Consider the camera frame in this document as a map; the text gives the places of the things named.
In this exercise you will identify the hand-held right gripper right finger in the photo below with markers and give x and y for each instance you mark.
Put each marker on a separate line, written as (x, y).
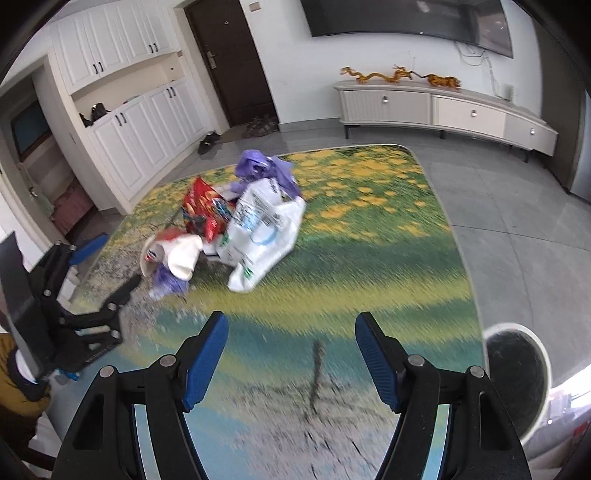
(378, 364)

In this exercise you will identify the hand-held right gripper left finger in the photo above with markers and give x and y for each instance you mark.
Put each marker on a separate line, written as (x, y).
(203, 369)

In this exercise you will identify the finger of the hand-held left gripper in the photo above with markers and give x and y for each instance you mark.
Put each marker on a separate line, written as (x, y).
(90, 247)
(121, 295)

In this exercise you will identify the small purple wrapper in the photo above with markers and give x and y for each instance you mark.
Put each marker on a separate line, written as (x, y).
(168, 284)

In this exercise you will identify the red white paper cup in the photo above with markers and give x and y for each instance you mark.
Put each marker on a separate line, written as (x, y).
(182, 256)

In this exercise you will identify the red snack bag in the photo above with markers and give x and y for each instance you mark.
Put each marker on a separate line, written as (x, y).
(207, 210)

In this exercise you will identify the white round trash bin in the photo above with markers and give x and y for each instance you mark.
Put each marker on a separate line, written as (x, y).
(517, 378)

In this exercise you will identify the white printed plastic bag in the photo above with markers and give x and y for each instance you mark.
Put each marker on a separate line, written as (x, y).
(263, 235)

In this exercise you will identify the purple plastic bag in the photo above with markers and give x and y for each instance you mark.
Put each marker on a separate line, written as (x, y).
(263, 168)

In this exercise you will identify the person's left forearm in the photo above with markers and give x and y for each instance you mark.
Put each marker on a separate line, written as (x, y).
(18, 406)

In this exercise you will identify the pink bedding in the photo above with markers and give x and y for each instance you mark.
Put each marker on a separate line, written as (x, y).
(71, 205)

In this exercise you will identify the landscape printed table mat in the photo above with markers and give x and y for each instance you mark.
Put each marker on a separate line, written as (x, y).
(346, 258)

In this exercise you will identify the white panelled cabinet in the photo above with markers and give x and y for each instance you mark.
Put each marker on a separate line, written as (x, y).
(134, 138)

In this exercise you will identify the dark framed window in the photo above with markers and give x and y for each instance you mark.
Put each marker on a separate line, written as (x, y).
(30, 129)

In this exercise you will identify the black handbag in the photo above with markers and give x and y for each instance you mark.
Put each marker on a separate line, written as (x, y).
(97, 114)

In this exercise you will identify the black shoes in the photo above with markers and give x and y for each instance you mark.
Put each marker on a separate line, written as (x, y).
(208, 143)

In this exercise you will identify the brown shoes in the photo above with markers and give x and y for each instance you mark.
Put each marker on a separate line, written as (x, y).
(261, 128)

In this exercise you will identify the dark brown door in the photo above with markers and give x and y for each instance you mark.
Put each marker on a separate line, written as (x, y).
(231, 64)

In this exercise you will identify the beige television cabinet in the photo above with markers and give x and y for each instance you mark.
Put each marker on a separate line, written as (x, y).
(461, 110)

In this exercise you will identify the golden tiger figurine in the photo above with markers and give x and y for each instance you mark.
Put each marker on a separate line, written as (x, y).
(444, 81)

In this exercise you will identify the white router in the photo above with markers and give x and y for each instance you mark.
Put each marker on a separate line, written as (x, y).
(509, 92)

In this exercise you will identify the grey refrigerator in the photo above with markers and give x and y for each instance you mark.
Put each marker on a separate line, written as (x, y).
(563, 115)

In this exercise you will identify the black wall television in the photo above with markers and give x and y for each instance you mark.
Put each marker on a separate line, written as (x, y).
(406, 18)

